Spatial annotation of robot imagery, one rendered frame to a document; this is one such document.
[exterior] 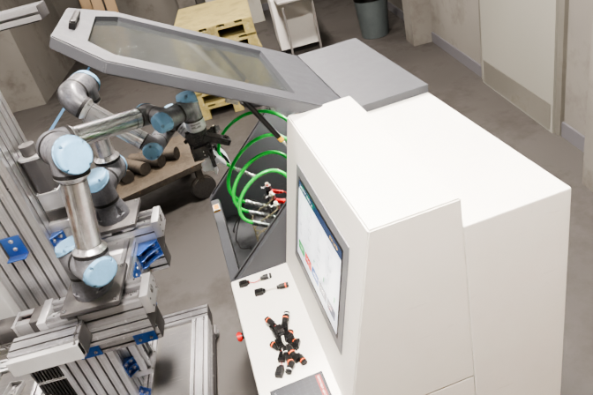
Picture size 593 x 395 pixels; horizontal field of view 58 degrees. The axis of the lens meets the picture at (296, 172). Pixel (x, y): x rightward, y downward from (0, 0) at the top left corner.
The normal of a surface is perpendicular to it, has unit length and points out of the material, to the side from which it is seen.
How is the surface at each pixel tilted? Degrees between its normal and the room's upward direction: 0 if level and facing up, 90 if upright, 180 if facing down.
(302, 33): 90
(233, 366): 0
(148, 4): 90
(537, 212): 90
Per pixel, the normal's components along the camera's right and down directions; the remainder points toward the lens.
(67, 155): 0.72, 0.08
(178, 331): -0.22, -0.84
